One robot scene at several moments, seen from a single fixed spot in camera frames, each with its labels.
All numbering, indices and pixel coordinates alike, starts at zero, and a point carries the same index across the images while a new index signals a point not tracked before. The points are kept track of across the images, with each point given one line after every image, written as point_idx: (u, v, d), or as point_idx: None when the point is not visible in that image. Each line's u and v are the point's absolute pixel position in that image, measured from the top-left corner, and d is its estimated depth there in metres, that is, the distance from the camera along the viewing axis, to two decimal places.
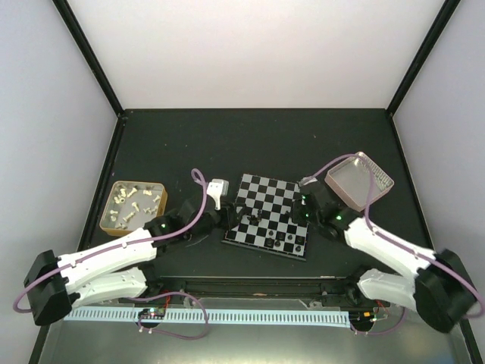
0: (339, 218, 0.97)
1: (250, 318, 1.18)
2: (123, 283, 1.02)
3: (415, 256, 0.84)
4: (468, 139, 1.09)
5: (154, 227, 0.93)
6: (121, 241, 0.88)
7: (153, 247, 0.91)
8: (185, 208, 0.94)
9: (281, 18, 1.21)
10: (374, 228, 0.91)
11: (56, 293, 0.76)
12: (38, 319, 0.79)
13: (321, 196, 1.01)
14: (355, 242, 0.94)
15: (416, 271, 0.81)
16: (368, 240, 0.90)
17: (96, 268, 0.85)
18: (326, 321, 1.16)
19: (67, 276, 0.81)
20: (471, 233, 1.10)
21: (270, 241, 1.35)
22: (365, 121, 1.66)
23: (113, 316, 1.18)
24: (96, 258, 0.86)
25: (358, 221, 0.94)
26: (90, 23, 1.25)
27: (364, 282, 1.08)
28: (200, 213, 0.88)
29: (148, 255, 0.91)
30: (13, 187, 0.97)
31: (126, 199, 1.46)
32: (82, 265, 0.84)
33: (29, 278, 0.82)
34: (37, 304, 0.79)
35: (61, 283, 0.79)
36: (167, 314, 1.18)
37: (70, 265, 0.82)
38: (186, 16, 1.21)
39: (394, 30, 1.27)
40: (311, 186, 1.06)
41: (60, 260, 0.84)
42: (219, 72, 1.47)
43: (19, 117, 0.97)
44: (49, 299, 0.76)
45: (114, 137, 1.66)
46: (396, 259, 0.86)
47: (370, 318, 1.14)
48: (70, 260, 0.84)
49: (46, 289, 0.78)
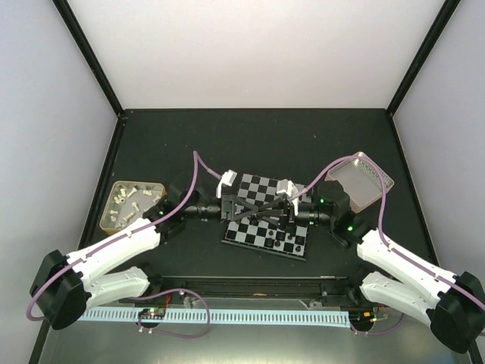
0: (351, 228, 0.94)
1: (250, 318, 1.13)
2: (127, 280, 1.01)
3: (435, 278, 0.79)
4: (468, 139, 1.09)
5: (152, 214, 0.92)
6: (126, 231, 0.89)
7: (156, 233, 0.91)
8: (172, 192, 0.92)
9: (281, 19, 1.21)
10: (391, 246, 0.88)
11: (73, 289, 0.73)
12: (55, 321, 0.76)
13: (344, 206, 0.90)
14: (368, 256, 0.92)
15: (436, 295, 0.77)
16: (383, 257, 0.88)
17: (105, 261, 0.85)
18: (326, 321, 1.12)
19: (80, 270, 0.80)
20: (472, 233, 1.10)
21: (270, 241, 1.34)
22: (365, 121, 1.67)
23: (113, 317, 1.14)
24: (104, 251, 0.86)
25: (372, 234, 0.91)
26: (91, 24, 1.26)
27: (369, 289, 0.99)
28: (189, 192, 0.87)
29: (151, 245, 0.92)
30: (14, 187, 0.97)
31: (126, 199, 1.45)
32: (92, 259, 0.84)
33: (37, 283, 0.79)
34: (51, 305, 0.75)
35: (76, 278, 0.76)
36: (167, 315, 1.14)
37: (80, 260, 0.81)
38: (186, 17, 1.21)
39: (393, 31, 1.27)
40: (328, 189, 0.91)
41: (70, 258, 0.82)
42: (220, 73, 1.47)
43: (20, 117, 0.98)
44: (66, 296, 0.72)
45: (114, 137, 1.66)
46: (414, 280, 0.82)
47: (370, 318, 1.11)
48: (79, 255, 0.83)
49: (61, 287, 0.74)
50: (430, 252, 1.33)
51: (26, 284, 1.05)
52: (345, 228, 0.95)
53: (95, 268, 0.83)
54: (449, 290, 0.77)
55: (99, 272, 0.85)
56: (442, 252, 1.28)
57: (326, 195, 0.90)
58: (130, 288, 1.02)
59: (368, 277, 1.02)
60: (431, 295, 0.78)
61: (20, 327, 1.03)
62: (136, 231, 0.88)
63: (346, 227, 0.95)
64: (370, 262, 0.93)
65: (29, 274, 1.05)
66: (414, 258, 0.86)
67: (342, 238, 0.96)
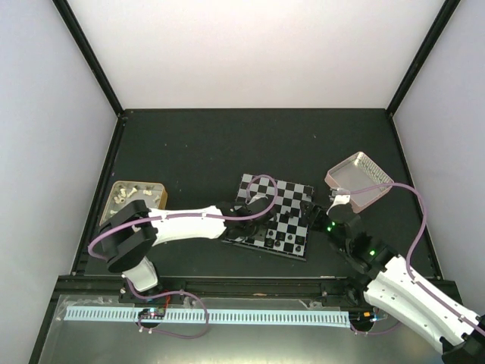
0: (372, 253, 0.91)
1: (250, 318, 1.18)
2: (148, 272, 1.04)
3: (460, 318, 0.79)
4: (468, 139, 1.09)
5: (226, 208, 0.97)
6: (200, 211, 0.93)
7: (221, 227, 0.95)
8: (255, 203, 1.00)
9: (281, 18, 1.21)
10: (415, 278, 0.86)
11: (147, 240, 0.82)
12: (114, 263, 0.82)
13: (355, 227, 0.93)
14: (387, 282, 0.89)
15: (461, 336, 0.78)
16: (406, 288, 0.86)
17: (177, 230, 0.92)
18: (326, 321, 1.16)
19: (156, 227, 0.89)
20: (473, 232, 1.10)
21: (270, 241, 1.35)
22: (365, 121, 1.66)
23: (112, 317, 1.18)
24: (179, 221, 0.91)
25: (395, 262, 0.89)
26: (91, 23, 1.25)
27: (374, 297, 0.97)
28: (265, 210, 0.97)
29: (214, 233, 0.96)
30: (14, 186, 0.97)
31: (126, 199, 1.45)
32: (168, 224, 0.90)
33: (111, 221, 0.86)
34: (119, 247, 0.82)
35: (151, 230, 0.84)
36: (167, 314, 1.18)
37: (160, 218, 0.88)
38: (186, 17, 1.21)
39: (393, 31, 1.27)
40: (339, 212, 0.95)
41: (150, 212, 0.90)
42: (219, 72, 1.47)
43: (20, 117, 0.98)
44: (139, 244, 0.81)
45: (114, 137, 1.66)
46: (436, 315, 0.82)
47: (370, 317, 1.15)
48: (160, 213, 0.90)
49: (138, 233, 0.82)
50: (430, 253, 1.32)
51: (26, 284, 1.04)
52: (366, 252, 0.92)
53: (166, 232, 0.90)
54: (471, 331, 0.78)
55: (167, 236, 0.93)
56: (442, 252, 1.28)
57: (336, 218, 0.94)
58: (143, 279, 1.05)
59: (373, 284, 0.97)
60: (454, 334, 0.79)
61: (20, 327, 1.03)
62: (209, 215, 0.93)
63: (367, 252, 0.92)
64: (386, 284, 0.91)
65: (28, 274, 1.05)
66: (436, 292, 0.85)
67: (361, 262, 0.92)
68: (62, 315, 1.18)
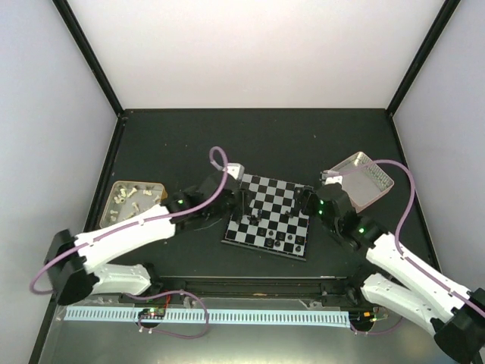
0: (361, 230, 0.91)
1: (250, 318, 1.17)
2: (133, 276, 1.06)
3: (449, 293, 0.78)
4: (468, 139, 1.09)
5: (171, 204, 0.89)
6: (137, 219, 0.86)
7: (170, 224, 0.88)
8: (206, 184, 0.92)
9: (281, 17, 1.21)
10: (404, 254, 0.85)
11: (76, 272, 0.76)
12: (59, 299, 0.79)
13: (343, 205, 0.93)
14: (377, 261, 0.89)
15: (450, 311, 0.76)
16: (395, 265, 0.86)
17: (114, 250, 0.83)
18: (326, 321, 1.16)
19: (85, 254, 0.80)
20: (471, 231, 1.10)
21: (270, 241, 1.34)
22: (365, 121, 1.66)
23: (113, 317, 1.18)
24: (113, 238, 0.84)
25: (384, 239, 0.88)
26: (89, 23, 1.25)
27: (370, 291, 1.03)
28: (221, 186, 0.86)
29: (166, 234, 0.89)
30: (14, 187, 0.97)
31: (126, 199, 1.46)
32: (100, 244, 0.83)
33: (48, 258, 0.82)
34: (57, 284, 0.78)
35: (80, 262, 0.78)
36: (167, 314, 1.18)
37: (88, 243, 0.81)
38: (186, 16, 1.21)
39: (392, 31, 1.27)
40: (329, 189, 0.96)
41: (77, 240, 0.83)
42: (220, 71, 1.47)
43: (20, 114, 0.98)
44: (69, 277, 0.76)
45: (114, 136, 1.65)
46: (426, 292, 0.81)
47: (370, 317, 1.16)
48: (87, 238, 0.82)
49: (65, 267, 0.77)
50: (430, 252, 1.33)
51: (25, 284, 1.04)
52: (355, 229, 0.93)
53: (101, 255, 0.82)
54: (462, 306, 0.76)
55: (107, 258, 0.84)
56: (442, 252, 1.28)
57: (325, 195, 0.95)
58: (134, 284, 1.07)
59: (370, 280, 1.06)
60: (443, 309, 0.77)
61: (20, 327, 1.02)
62: (150, 220, 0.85)
63: (357, 229, 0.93)
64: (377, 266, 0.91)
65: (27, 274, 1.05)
66: (426, 268, 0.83)
67: (352, 240, 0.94)
68: (62, 315, 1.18)
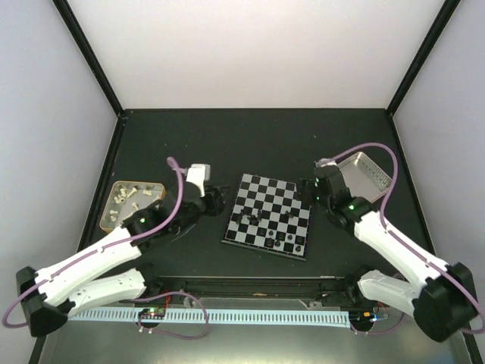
0: (352, 207, 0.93)
1: (250, 318, 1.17)
2: (120, 285, 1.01)
3: (426, 264, 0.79)
4: (467, 139, 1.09)
5: (133, 224, 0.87)
6: (97, 246, 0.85)
7: (132, 246, 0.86)
8: (167, 198, 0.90)
9: (281, 18, 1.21)
10: (388, 227, 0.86)
11: (39, 311, 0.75)
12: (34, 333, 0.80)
13: (336, 183, 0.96)
14: (362, 235, 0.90)
15: (425, 280, 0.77)
16: (379, 237, 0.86)
17: (73, 281, 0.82)
18: (326, 321, 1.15)
19: (45, 291, 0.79)
20: (470, 232, 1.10)
21: (270, 241, 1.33)
22: (365, 120, 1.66)
23: (112, 317, 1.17)
24: (73, 270, 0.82)
25: (373, 216, 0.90)
26: (90, 23, 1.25)
27: (366, 284, 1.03)
28: (178, 202, 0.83)
29: (131, 255, 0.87)
30: (14, 187, 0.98)
31: (126, 199, 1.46)
32: (60, 278, 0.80)
33: None
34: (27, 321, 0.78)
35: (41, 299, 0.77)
36: (167, 315, 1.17)
37: (46, 280, 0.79)
38: (187, 17, 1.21)
39: (392, 32, 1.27)
40: (326, 168, 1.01)
41: (38, 276, 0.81)
42: (220, 71, 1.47)
43: (20, 114, 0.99)
44: (32, 317, 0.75)
45: (114, 136, 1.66)
46: (405, 264, 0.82)
47: (370, 318, 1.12)
48: (47, 274, 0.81)
49: (28, 305, 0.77)
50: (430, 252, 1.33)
51: None
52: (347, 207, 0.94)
53: (62, 289, 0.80)
54: (436, 277, 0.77)
55: (70, 290, 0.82)
56: (441, 252, 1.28)
57: (321, 173, 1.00)
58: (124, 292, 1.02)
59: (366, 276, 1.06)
60: (419, 280, 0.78)
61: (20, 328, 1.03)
62: (108, 247, 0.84)
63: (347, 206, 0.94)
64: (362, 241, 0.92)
65: None
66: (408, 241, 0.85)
67: (341, 217, 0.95)
68: None
